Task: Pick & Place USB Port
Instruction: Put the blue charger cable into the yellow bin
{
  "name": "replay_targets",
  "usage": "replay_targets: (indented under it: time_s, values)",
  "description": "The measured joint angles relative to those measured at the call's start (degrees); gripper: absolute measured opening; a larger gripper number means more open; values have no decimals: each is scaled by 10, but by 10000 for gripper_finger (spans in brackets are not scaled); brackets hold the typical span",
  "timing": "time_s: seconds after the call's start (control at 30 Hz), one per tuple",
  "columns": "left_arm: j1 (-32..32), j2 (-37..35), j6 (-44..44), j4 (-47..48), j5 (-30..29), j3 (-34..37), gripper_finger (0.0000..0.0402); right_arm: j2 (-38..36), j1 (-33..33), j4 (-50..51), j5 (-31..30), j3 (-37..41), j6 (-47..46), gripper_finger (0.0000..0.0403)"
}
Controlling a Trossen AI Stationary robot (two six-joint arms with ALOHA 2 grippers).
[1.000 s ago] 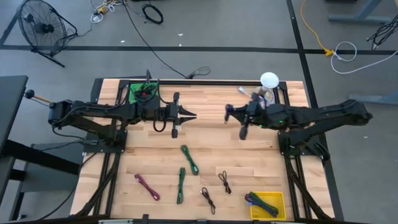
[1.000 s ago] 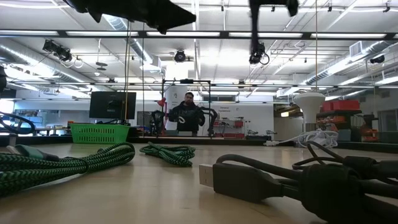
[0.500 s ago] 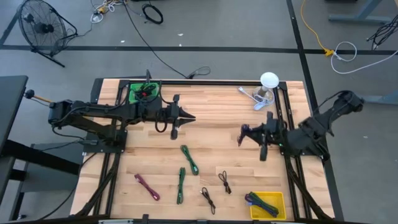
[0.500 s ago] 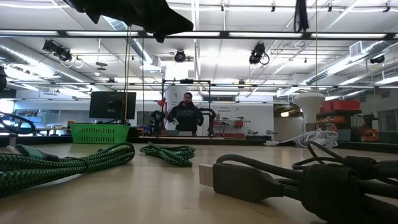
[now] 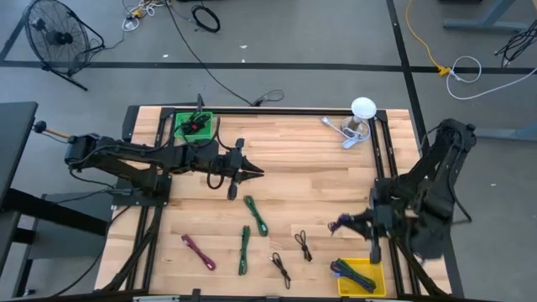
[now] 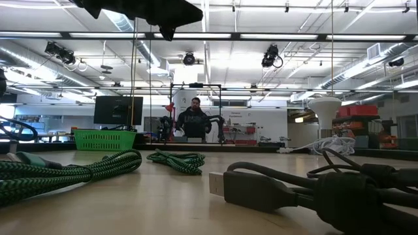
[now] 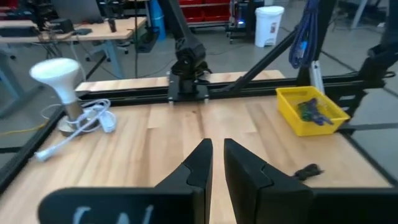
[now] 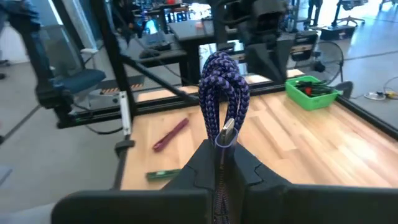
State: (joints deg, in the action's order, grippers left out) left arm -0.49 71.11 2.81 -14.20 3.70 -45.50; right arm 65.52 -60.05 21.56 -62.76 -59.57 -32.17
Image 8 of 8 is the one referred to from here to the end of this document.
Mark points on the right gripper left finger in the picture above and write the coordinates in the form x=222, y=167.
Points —
x=140, y=207

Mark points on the hazard striped floor plate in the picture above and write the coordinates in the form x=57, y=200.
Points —
x=119, y=89

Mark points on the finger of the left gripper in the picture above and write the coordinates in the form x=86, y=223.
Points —
x=280, y=59
x=261, y=59

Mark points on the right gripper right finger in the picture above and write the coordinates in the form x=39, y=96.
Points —
x=311, y=207

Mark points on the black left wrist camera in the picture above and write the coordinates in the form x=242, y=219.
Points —
x=270, y=18

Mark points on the blue office chair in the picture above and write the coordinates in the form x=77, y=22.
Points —
x=81, y=79

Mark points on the black desk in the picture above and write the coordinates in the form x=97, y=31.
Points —
x=186, y=29

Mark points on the person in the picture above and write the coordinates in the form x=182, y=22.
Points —
x=21, y=18

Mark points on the silver aluminium bracket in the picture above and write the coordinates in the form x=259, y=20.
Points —
x=125, y=113

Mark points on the green plastic basket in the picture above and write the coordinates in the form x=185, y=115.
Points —
x=308, y=102

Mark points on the black floor fan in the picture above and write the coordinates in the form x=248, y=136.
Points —
x=318, y=66

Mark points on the black aluminium table frame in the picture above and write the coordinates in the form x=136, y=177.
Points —
x=111, y=46

